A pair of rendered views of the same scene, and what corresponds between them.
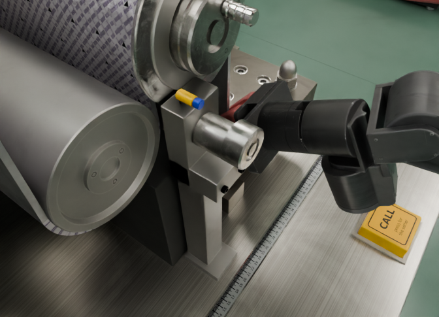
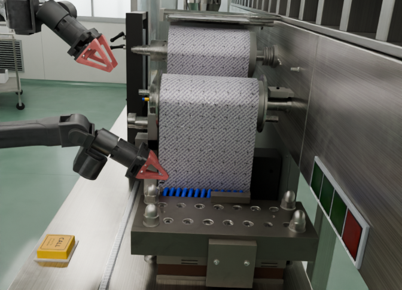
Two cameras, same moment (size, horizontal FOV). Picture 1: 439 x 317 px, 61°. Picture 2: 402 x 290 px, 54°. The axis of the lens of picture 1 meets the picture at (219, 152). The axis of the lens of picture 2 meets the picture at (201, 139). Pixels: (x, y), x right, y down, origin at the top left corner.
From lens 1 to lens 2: 123 cm
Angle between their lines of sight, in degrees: 103
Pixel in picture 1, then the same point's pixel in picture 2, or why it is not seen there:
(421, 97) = (80, 116)
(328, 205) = (96, 249)
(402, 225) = (49, 242)
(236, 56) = (199, 228)
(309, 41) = not seen: outside the picture
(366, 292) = (66, 225)
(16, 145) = not seen: hidden behind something
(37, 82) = not seen: hidden behind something
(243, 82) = (178, 215)
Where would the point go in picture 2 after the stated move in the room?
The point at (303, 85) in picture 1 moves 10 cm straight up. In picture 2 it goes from (139, 225) to (139, 183)
